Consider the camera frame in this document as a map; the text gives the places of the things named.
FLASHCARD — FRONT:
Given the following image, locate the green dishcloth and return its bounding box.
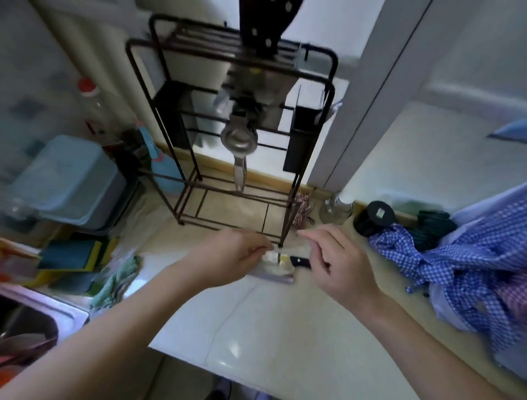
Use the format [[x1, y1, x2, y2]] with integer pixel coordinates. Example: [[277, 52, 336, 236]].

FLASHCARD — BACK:
[[90, 255, 143, 307]]

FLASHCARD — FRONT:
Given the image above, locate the hanging metal squeezer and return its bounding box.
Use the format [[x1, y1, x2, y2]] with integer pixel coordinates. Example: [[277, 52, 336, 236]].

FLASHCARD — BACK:
[[220, 110, 261, 194]]

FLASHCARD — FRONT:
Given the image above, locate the stack of dark green scrubbers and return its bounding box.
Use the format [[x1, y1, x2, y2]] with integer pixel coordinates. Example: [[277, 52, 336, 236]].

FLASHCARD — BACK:
[[411, 210, 458, 253]]

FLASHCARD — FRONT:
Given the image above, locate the stainless steel sink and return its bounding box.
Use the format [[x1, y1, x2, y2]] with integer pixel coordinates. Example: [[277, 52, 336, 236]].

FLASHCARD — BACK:
[[0, 284, 90, 373]]

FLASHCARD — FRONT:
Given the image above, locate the green and yellow sponge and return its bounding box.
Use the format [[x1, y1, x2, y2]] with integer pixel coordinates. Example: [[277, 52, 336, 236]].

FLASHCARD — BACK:
[[38, 237, 120, 273]]

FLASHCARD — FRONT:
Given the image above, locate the red-capped clear bottle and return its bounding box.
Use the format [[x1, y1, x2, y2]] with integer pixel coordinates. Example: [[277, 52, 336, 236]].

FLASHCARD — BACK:
[[77, 77, 109, 137]]

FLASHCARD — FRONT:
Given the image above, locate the blue checkered cloth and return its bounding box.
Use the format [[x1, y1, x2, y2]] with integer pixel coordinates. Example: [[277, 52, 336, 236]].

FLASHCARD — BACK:
[[368, 183, 527, 368]]

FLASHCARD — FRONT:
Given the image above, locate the red and white twine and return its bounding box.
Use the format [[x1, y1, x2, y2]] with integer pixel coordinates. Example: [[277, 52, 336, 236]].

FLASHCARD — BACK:
[[293, 191, 316, 228]]

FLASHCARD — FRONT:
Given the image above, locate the person's right hand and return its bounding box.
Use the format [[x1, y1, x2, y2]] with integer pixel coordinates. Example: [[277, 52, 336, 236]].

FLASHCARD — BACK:
[[296, 224, 386, 315]]

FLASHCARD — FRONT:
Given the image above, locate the black utensil holder box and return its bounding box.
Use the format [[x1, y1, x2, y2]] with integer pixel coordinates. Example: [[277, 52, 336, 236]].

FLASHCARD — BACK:
[[283, 84, 329, 174]]

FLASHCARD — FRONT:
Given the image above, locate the black round jar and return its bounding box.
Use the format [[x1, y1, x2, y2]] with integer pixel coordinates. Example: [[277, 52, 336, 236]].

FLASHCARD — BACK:
[[353, 201, 397, 238]]

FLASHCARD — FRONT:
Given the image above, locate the person's right forearm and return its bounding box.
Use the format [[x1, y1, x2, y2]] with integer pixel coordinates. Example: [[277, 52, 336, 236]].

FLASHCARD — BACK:
[[361, 289, 520, 400]]

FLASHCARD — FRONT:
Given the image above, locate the person's left forearm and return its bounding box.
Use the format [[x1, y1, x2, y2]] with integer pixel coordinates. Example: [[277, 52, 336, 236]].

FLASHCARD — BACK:
[[0, 260, 215, 400]]

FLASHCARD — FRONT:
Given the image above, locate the person's left hand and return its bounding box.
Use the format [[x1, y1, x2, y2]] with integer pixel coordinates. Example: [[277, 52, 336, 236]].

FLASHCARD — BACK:
[[181, 228, 275, 290]]

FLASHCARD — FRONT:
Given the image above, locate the light blue plastic basin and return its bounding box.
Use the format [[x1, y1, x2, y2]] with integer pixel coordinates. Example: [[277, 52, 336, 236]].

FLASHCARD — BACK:
[[10, 135, 128, 230]]

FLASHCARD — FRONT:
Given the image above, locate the black knife handle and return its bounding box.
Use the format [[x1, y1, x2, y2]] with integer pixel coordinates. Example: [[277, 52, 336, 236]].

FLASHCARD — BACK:
[[238, 0, 304, 59]]

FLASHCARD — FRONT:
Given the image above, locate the dark metal kitchen rack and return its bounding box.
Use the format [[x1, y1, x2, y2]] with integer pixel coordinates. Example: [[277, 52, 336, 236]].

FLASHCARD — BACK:
[[125, 13, 339, 248]]

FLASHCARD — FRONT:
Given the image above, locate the clear glass bottle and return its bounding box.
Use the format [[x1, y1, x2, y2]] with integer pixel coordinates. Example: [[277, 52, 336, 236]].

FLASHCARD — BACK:
[[319, 191, 355, 226]]

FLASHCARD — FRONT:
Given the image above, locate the black-handled kitchen cleaver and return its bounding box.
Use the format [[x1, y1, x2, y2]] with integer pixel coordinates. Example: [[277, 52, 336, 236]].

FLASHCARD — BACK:
[[247, 251, 331, 286]]

